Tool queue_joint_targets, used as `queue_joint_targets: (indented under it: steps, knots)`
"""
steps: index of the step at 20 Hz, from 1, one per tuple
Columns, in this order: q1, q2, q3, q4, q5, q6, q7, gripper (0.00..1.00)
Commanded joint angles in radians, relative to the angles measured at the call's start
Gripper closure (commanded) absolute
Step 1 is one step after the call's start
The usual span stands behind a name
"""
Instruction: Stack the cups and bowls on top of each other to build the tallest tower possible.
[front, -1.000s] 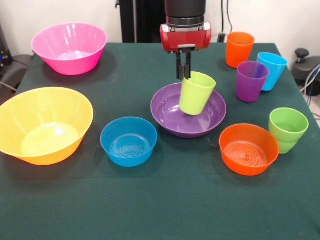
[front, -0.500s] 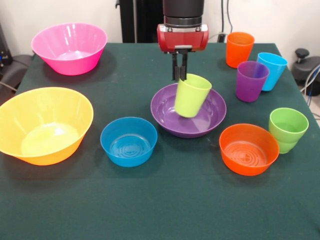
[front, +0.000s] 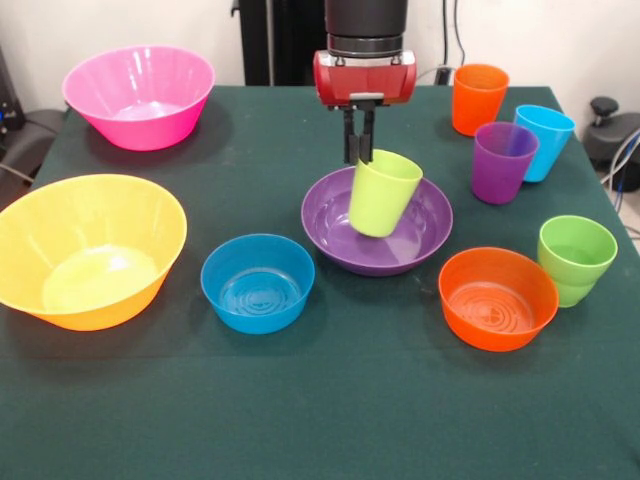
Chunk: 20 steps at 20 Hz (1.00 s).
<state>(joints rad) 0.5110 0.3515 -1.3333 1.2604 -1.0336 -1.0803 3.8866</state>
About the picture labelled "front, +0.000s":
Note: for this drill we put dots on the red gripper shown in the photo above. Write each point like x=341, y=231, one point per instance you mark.
x=365, y=82

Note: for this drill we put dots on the lime yellow cup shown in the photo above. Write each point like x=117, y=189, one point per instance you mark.
x=380, y=205

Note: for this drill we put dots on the purple bowl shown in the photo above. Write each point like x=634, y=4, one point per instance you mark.
x=425, y=235

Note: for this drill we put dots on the black computer tower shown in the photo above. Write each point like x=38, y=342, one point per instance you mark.
x=7, y=100

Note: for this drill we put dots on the black power adapter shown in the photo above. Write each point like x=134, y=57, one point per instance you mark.
x=443, y=75

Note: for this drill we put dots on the orange cup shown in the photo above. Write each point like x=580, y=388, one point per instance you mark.
x=475, y=107

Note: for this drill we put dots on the purple cup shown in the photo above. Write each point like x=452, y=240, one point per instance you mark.
x=500, y=180

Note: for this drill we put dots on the blue cup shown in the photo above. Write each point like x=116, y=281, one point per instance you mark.
x=547, y=145

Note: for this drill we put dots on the small blue bowl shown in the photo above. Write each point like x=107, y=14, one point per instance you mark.
x=257, y=320

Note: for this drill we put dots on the small orange bowl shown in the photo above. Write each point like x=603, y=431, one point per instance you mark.
x=495, y=337

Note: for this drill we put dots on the green cup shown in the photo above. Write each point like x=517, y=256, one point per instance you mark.
x=575, y=295
x=577, y=240

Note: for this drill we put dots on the black equipment with knob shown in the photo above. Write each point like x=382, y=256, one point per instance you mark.
x=612, y=135

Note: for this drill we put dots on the dark green tablecloth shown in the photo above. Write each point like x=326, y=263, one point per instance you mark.
x=350, y=400

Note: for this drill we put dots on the large pink bowl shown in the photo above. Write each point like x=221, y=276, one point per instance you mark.
x=100, y=85

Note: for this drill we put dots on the large orange yellow bowl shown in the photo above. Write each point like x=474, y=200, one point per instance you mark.
x=75, y=215

